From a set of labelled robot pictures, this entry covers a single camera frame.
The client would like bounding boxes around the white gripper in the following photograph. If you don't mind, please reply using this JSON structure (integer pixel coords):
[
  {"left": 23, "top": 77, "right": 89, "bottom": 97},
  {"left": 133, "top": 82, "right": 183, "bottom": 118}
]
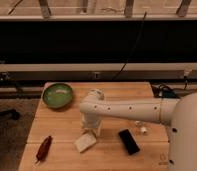
[{"left": 82, "top": 115, "right": 101, "bottom": 136}]

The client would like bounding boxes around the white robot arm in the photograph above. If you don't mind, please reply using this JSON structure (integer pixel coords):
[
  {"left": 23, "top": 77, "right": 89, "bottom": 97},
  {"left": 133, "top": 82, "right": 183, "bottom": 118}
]
[{"left": 80, "top": 89, "right": 197, "bottom": 171}]

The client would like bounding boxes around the black smartphone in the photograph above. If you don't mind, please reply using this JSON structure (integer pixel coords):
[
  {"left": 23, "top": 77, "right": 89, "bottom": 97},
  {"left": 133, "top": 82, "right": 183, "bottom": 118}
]
[{"left": 119, "top": 129, "right": 140, "bottom": 155}]

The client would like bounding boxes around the black cable on wall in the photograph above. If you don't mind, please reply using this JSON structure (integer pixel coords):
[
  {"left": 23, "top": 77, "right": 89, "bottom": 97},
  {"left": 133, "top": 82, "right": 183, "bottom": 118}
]
[{"left": 111, "top": 11, "right": 148, "bottom": 82}]

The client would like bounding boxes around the green ceramic bowl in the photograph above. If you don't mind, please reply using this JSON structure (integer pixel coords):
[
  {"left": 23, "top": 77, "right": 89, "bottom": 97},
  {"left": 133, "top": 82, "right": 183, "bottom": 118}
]
[{"left": 42, "top": 83, "right": 73, "bottom": 109}]

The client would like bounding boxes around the blue power adapter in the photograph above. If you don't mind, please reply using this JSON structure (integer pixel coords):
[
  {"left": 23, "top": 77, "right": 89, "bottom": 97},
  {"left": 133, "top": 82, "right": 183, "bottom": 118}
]
[{"left": 162, "top": 91, "right": 179, "bottom": 99}]

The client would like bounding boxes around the white sponge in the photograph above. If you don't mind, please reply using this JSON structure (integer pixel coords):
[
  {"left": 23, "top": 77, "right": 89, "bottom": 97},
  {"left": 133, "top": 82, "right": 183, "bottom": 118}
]
[{"left": 75, "top": 132, "right": 97, "bottom": 153}]

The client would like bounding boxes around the black office chair base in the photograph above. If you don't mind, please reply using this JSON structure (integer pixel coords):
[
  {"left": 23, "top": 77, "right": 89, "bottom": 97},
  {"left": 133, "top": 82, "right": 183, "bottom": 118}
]
[{"left": 0, "top": 109, "right": 20, "bottom": 120}]

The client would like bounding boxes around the white tube with label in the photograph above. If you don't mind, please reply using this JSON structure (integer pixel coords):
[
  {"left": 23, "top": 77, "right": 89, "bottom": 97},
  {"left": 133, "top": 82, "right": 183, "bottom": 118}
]
[{"left": 135, "top": 121, "right": 148, "bottom": 134}]

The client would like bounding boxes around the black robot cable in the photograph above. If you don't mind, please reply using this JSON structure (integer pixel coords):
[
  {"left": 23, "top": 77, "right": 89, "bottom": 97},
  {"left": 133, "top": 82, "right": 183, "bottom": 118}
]
[{"left": 152, "top": 83, "right": 180, "bottom": 98}]

